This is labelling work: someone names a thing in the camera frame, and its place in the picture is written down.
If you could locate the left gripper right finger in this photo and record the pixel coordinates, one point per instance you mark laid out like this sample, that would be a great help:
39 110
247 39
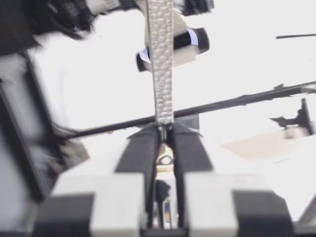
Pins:
209 197

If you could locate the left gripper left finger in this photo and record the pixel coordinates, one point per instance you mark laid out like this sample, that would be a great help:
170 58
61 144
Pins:
118 197

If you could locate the silver hammered metal fork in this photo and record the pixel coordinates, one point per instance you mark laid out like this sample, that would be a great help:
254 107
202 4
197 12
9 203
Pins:
161 61

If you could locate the black frame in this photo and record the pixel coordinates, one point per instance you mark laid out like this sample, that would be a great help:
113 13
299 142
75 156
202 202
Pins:
222 105

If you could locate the black clamp mount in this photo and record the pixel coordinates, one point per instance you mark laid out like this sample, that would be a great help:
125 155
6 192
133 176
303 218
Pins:
302 118

